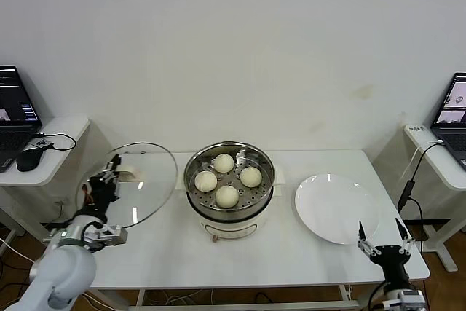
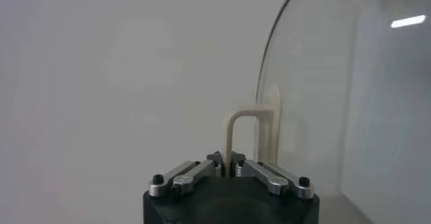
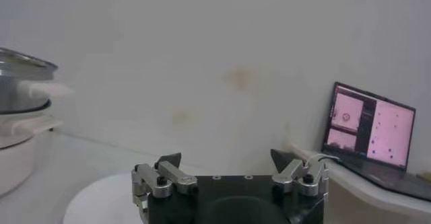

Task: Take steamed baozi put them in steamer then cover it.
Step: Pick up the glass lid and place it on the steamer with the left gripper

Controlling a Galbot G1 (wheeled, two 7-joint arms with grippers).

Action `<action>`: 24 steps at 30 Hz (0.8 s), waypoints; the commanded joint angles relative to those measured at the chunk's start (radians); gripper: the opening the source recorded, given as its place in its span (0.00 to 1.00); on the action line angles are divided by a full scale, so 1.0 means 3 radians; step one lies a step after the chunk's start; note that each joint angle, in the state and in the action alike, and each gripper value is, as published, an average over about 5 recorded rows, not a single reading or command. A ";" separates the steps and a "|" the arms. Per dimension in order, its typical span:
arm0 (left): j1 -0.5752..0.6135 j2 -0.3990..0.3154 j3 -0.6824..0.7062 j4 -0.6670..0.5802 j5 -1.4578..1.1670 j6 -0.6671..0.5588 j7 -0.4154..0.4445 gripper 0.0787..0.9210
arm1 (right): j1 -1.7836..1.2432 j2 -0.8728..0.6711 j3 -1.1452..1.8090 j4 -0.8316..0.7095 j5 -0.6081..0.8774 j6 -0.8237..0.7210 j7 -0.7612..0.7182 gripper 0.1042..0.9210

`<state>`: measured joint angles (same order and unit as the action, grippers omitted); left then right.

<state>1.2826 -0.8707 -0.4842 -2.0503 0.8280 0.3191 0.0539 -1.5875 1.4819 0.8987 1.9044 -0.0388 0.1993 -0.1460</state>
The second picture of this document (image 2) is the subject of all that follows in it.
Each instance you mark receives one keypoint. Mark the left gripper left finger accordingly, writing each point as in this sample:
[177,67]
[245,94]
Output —
[188,175]

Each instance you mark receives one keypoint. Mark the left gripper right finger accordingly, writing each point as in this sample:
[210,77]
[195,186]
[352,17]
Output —
[269,176]

